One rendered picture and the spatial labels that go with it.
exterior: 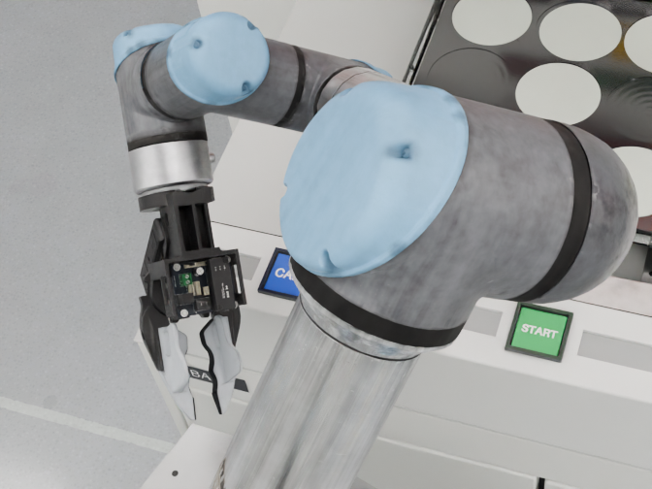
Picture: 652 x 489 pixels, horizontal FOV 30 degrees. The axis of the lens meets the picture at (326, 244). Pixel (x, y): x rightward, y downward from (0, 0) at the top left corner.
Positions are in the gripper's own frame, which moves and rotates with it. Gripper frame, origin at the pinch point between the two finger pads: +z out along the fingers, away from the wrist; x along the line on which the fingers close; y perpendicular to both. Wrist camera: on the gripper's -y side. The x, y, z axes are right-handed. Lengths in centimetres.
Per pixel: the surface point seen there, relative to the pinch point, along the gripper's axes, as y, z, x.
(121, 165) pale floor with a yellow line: -147, -41, 32
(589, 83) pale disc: -8, -27, 55
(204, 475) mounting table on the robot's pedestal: -14.7, 9.0, 3.0
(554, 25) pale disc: -14, -36, 56
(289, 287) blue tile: -5.0, -9.4, 12.4
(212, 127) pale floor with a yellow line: -142, -46, 53
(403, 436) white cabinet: -13.5, 9.4, 26.3
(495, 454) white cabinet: -6.2, 12.5, 33.6
